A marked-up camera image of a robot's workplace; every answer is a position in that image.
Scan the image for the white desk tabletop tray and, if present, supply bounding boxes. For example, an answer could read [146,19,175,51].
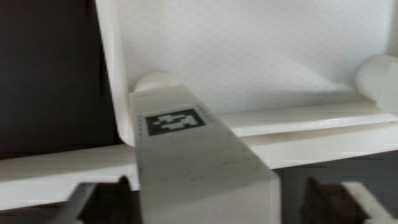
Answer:
[0,0,398,210]

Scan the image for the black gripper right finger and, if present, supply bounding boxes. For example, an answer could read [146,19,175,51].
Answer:
[299,176,397,224]

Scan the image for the white desk leg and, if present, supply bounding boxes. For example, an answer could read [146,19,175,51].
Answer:
[132,72,281,224]
[356,55,398,116]

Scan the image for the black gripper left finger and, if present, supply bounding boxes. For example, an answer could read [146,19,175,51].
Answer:
[55,177,143,224]

